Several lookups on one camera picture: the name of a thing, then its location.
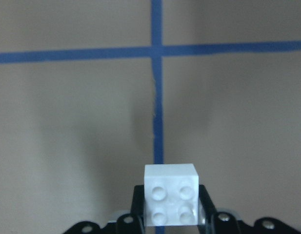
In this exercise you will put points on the white block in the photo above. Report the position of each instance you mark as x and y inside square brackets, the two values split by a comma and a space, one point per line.
[171, 193]

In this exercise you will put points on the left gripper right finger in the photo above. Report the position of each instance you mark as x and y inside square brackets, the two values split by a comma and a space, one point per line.
[206, 209]

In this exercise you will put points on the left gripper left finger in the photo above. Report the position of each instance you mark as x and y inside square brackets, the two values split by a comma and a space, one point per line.
[137, 209]

